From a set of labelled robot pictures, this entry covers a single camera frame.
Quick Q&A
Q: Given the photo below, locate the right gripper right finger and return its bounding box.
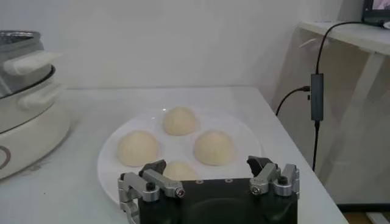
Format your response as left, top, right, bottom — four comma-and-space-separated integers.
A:
246, 155, 300, 198

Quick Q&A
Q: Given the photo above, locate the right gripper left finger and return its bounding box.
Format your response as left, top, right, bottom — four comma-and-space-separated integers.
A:
118, 159, 186, 224

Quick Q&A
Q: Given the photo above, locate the white steamed baozi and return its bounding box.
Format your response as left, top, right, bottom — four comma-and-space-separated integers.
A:
194, 129, 235, 167
163, 161, 200, 181
163, 106, 198, 136
117, 130, 160, 167

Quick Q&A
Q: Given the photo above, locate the white round plate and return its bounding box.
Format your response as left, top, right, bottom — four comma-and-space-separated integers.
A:
97, 106, 263, 205

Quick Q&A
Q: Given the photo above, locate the black usb hub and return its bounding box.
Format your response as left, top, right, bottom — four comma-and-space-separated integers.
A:
310, 72, 325, 122

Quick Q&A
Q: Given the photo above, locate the cream electric cooker base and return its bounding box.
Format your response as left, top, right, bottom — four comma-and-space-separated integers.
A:
0, 65, 73, 180

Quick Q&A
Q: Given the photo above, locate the black laptop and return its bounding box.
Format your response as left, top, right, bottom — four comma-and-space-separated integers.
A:
361, 0, 390, 28

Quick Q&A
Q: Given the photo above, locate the thin black cable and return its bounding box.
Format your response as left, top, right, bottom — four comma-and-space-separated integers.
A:
275, 86, 311, 116
312, 121, 320, 172
315, 20, 385, 75

